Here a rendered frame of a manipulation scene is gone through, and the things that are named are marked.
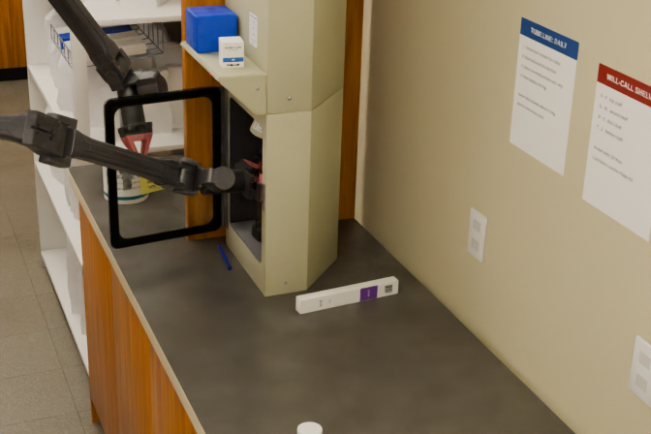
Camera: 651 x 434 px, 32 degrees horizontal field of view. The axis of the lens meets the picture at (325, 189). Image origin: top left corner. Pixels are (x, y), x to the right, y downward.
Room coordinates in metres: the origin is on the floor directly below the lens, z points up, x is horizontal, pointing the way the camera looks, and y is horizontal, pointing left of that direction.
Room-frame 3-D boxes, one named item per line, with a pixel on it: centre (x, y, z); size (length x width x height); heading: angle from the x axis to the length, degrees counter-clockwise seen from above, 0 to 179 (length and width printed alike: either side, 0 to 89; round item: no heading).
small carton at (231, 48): (2.52, 0.23, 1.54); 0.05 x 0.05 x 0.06; 15
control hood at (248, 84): (2.59, 0.25, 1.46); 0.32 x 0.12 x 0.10; 23
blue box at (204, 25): (2.67, 0.29, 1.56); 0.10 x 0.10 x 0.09; 23
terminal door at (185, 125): (2.67, 0.41, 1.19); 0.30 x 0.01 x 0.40; 119
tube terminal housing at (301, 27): (2.66, 0.09, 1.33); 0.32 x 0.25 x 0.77; 23
